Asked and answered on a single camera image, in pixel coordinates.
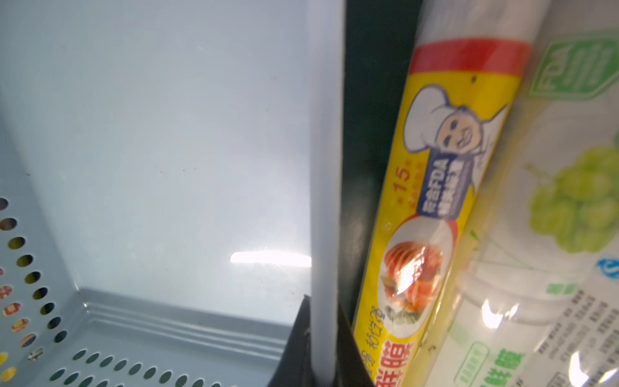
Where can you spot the yellow wrap roll chef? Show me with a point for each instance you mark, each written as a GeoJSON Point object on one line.
{"type": "Point", "coordinates": [455, 102]}

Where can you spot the white green grape wrap roll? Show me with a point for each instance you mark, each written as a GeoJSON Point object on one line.
{"type": "Point", "coordinates": [546, 213]}

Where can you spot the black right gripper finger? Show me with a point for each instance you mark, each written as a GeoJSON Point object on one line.
{"type": "Point", "coordinates": [294, 368]}

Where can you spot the blue plastic basket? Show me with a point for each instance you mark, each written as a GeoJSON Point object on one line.
{"type": "Point", "coordinates": [170, 189]}

